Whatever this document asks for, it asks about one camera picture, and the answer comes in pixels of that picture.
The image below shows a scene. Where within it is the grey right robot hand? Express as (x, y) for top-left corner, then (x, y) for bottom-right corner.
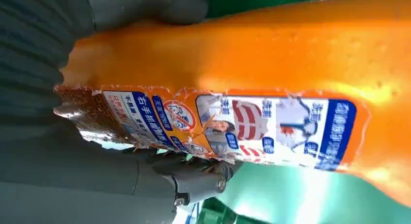
(0, 0), (243, 224)

